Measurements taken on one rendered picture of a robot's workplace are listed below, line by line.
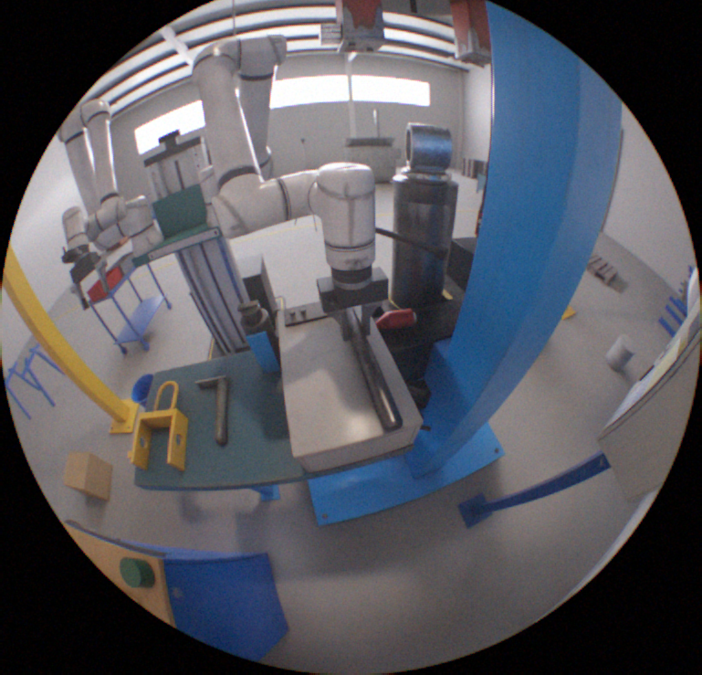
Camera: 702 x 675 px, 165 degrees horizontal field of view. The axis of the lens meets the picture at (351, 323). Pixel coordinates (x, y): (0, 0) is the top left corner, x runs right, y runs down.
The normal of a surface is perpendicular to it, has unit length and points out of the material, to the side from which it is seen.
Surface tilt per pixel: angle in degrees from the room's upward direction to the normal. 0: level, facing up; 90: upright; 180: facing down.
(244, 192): 53
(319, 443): 0
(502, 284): 90
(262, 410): 0
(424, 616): 0
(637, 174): 90
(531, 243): 90
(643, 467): 90
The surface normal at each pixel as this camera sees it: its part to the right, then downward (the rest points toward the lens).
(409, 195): -0.68, 0.53
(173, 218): 0.26, 0.65
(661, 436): -0.96, 0.22
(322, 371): -0.06, -0.73
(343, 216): -0.16, 0.69
